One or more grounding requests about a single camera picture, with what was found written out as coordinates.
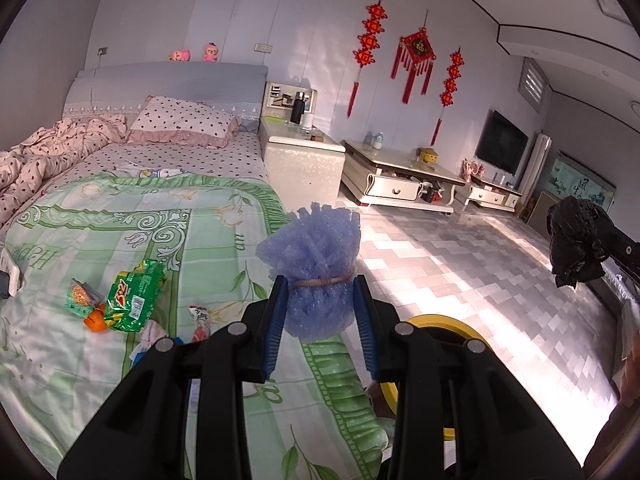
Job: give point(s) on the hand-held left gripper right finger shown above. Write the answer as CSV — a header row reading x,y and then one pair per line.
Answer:
x,y
363,330

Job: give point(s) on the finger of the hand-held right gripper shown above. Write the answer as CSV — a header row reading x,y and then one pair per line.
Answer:
x,y
625,249

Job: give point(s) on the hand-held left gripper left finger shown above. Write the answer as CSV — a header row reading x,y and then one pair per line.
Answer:
x,y
277,330

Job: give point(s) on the black plastic bag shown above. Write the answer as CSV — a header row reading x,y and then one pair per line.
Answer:
x,y
575,240

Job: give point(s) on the yellow trash bin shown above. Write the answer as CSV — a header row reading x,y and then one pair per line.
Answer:
x,y
440,321

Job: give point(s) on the red and white wrapper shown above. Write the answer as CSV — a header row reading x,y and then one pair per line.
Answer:
x,y
200,322

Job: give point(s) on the blue foam fruit net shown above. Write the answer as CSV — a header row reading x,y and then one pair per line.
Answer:
x,y
315,250

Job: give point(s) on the pink tissue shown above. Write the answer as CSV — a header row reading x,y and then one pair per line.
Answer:
x,y
150,337

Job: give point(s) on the large green snack packet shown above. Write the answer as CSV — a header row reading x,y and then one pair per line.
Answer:
x,y
132,300

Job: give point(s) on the small green snack packet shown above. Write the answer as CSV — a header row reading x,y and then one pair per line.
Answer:
x,y
82,297

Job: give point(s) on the fish tank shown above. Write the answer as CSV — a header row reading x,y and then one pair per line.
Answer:
x,y
575,180

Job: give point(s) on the green floral blanket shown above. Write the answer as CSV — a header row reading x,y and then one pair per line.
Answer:
x,y
200,270

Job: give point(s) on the white standing air conditioner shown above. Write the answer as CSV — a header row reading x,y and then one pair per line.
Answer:
x,y
537,170

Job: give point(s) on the white television stand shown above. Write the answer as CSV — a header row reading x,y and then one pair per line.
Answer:
x,y
492,196

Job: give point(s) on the white low cabinet with drawer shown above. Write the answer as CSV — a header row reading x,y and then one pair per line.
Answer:
x,y
395,180

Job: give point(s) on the white nightstand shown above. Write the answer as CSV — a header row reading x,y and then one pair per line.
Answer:
x,y
300,170

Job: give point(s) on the black television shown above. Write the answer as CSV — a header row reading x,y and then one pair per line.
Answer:
x,y
502,142

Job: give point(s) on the pink figurines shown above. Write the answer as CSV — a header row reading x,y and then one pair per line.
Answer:
x,y
472,170

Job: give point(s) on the white dotted bed sheet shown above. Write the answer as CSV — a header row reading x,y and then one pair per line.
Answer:
x,y
235,160

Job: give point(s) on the small clear bottles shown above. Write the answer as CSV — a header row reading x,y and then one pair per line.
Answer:
x,y
376,141

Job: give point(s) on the person's dark clothing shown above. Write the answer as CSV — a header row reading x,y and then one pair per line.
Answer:
x,y
615,445

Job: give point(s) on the small brown box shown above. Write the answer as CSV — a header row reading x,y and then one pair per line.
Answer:
x,y
317,135

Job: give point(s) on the cartoon printed cloth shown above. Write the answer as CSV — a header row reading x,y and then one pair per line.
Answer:
x,y
150,172

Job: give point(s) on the white cup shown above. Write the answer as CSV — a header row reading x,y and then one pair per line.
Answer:
x,y
309,120

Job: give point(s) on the black bottle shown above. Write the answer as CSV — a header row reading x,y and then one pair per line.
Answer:
x,y
298,110

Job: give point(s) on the pink dotted pillow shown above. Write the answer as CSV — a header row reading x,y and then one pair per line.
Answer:
x,y
185,120

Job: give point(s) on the grey upholstered bed headboard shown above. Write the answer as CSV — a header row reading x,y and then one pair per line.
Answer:
x,y
165,80

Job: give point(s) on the black phone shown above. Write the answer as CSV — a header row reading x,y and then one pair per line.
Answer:
x,y
4,285

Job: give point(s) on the pink plush toy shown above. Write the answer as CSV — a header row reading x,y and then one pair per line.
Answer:
x,y
180,55
211,52

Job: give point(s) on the red diamond knot ornament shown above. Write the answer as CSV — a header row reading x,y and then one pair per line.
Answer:
x,y
416,47

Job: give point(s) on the pink dotted quilt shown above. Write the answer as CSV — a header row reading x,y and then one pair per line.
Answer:
x,y
40,160

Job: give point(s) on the wall switch panel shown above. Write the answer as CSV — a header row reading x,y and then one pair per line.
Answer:
x,y
263,47

